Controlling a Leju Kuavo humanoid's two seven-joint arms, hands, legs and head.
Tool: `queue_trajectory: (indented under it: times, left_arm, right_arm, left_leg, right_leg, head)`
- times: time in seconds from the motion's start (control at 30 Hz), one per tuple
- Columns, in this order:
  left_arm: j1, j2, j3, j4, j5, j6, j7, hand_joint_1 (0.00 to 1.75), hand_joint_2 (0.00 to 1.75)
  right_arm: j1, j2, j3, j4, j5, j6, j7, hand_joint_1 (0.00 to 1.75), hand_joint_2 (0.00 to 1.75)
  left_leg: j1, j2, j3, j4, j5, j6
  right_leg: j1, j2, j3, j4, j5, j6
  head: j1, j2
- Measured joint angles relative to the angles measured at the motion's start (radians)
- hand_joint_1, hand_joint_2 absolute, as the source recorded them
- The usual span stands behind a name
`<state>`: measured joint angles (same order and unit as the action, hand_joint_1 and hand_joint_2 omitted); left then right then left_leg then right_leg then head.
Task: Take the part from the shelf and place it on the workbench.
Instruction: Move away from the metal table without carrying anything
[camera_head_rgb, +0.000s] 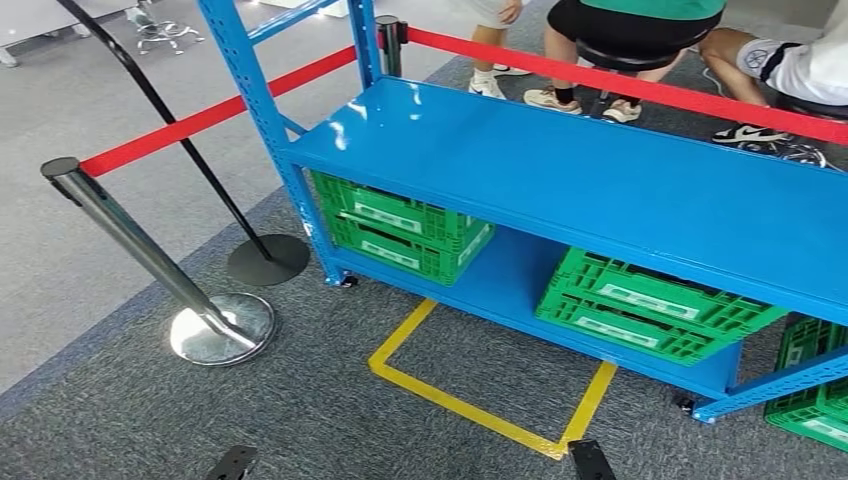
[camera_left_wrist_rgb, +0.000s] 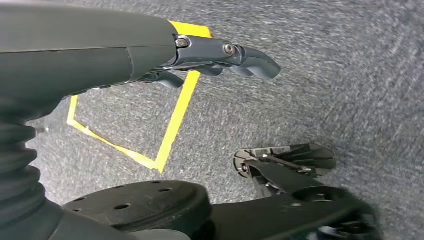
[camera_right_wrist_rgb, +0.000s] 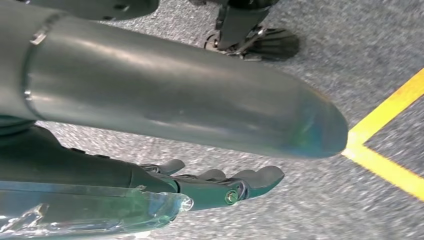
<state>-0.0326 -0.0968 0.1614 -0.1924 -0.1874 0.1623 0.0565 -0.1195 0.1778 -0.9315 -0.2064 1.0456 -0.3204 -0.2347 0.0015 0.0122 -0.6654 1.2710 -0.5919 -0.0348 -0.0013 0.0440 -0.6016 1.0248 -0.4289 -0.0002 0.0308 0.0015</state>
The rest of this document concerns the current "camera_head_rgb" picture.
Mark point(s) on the blue metal shelf rack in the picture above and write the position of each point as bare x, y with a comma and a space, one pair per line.
563, 179

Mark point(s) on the black pole stand round base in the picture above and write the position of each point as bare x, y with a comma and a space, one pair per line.
268, 260

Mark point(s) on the person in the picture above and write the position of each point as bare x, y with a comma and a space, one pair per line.
802, 66
490, 40
629, 20

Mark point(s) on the yellow floor tape square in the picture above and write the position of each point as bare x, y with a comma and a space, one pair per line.
583, 411

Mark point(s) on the red barrier belt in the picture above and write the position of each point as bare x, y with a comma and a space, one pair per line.
629, 83
212, 116

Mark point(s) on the black round stool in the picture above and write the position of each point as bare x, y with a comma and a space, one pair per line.
805, 152
623, 60

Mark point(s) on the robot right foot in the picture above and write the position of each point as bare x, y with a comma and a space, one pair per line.
591, 460

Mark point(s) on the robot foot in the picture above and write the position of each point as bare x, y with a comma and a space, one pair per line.
232, 464
591, 460

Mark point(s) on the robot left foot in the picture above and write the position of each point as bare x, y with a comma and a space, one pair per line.
232, 464

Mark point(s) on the chrome stool base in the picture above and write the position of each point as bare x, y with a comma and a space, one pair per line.
162, 30

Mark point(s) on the white desk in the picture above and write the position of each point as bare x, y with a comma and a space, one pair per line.
53, 16

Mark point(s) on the chrome stanchion post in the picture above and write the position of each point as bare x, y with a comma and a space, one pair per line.
389, 43
222, 328

